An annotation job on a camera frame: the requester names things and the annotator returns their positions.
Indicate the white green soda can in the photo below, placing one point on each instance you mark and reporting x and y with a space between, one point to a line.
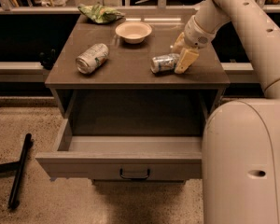
92 58

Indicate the green chip bag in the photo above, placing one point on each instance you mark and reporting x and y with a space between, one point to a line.
100 14

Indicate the black object behind cabinet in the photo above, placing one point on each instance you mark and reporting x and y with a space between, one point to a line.
48 60

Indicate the white paper bowl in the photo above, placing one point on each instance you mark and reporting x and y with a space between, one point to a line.
133 32

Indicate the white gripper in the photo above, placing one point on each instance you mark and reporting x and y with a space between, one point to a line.
196 36

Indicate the silver blue redbull can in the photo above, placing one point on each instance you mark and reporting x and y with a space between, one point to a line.
164 63

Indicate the open grey top drawer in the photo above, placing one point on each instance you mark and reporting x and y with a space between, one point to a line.
99 158

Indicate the grey cabinet with countertop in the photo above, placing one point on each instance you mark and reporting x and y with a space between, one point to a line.
128 66

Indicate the black drawer handle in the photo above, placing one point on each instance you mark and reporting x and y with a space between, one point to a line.
134 176

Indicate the black stand leg left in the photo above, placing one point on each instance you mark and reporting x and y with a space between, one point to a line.
17 167

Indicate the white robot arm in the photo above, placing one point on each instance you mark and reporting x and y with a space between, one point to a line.
241 139

